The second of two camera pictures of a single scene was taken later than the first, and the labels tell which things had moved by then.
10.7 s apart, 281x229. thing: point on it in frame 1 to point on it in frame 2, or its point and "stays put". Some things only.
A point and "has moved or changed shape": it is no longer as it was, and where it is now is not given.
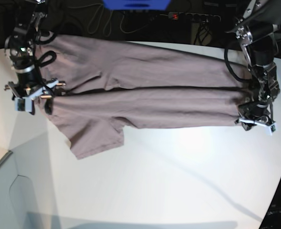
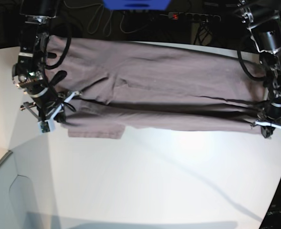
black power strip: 186,17 stays put
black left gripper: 29,76 to 46,102
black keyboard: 279,215 stays put
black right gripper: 254,109 to 275,113
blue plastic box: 137,5 stays put
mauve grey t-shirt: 110,84 has moved or changed shape
